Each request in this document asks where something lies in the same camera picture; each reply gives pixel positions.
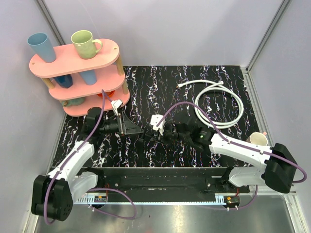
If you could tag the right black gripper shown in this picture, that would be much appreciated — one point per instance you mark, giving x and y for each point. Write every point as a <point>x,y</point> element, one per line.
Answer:
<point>165,141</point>

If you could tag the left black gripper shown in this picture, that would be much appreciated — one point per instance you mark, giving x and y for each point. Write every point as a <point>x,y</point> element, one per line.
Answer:
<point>122,124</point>

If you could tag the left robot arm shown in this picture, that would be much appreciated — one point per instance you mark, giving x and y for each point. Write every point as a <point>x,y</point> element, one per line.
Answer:
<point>55,193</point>

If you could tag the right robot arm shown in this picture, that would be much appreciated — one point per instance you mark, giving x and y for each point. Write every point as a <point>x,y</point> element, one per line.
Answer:
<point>271,166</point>

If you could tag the orange bowl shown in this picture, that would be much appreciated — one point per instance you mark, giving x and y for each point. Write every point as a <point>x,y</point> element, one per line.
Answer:
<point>109,94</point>

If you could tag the teal mug bottom shelf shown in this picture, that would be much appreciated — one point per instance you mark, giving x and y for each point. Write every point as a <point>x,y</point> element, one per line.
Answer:
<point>73,102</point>

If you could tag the light blue cup middle shelf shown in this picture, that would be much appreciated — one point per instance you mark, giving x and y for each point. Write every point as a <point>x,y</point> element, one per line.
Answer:
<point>89,77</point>

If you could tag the pink three-tier shelf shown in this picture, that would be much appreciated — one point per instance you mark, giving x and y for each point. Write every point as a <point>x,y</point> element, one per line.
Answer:
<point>107,66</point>

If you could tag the dark blue cup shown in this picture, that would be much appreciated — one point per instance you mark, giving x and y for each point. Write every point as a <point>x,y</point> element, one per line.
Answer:
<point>65,81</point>

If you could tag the green mug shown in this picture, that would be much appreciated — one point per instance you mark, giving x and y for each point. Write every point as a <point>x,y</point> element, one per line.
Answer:
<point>86,46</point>

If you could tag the pink beige cup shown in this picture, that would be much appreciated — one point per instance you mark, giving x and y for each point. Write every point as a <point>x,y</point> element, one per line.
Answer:
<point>258,138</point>

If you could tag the light blue tall cup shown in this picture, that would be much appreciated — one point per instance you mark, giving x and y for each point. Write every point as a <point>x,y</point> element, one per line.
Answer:
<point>42,46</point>

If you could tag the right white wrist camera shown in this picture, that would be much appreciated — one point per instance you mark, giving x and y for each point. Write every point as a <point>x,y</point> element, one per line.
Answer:
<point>157,123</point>

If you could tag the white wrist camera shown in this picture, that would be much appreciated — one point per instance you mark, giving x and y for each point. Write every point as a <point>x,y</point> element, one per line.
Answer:
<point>116,104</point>
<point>157,123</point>

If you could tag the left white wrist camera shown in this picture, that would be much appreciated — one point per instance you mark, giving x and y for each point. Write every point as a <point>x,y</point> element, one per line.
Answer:
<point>116,104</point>

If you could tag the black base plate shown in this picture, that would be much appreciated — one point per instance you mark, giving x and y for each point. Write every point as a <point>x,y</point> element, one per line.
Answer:
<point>167,185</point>

